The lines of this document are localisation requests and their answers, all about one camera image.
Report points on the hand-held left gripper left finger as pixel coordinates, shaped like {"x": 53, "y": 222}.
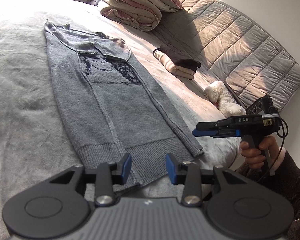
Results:
{"x": 126, "y": 166}

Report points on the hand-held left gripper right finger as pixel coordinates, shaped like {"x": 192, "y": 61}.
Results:
{"x": 170, "y": 168}

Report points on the folded cream garment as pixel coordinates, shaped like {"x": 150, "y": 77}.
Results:
{"x": 176, "y": 70}

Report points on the person's right hand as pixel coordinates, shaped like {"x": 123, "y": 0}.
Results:
{"x": 252, "y": 158}

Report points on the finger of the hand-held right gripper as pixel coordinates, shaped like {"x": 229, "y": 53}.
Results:
{"x": 205, "y": 133}
{"x": 206, "y": 126}

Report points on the black rod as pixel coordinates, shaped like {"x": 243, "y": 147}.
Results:
{"x": 236, "y": 96}

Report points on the bed with grey sheet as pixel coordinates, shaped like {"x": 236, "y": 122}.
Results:
{"x": 20, "y": 92}

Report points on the grey knit patterned sweater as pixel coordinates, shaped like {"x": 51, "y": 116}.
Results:
{"x": 120, "y": 110}

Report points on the folded beige pink quilt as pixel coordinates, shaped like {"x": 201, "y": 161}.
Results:
{"x": 132, "y": 10}

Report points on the folded black garment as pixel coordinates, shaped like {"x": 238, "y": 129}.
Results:
{"x": 182, "y": 60}

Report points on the grey quilted headboard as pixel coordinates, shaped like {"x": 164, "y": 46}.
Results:
{"x": 240, "y": 50}

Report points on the person's right forearm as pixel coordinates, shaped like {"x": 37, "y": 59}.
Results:
{"x": 290, "y": 192}

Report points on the white plush toy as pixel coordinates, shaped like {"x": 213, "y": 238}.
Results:
{"x": 225, "y": 100}

